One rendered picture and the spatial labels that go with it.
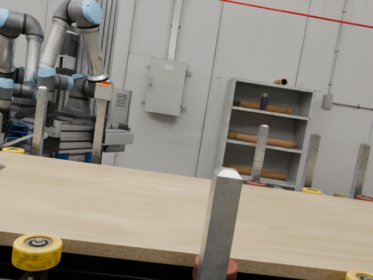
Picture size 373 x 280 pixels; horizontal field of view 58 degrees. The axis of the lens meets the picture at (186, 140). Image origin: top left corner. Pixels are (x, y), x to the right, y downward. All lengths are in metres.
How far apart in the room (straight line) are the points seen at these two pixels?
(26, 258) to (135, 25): 3.71
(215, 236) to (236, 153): 3.66
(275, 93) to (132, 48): 1.76
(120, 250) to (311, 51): 3.88
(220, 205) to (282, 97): 3.77
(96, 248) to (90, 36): 1.38
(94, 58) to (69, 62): 0.42
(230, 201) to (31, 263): 0.36
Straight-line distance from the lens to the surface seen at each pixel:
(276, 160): 4.22
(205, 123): 4.05
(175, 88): 3.81
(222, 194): 0.45
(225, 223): 0.46
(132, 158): 4.14
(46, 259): 0.65
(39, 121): 1.61
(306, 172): 1.69
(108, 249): 0.70
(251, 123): 4.11
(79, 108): 2.06
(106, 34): 2.44
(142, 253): 0.69
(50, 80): 1.70
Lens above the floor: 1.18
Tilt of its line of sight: 6 degrees down
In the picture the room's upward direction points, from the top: 9 degrees clockwise
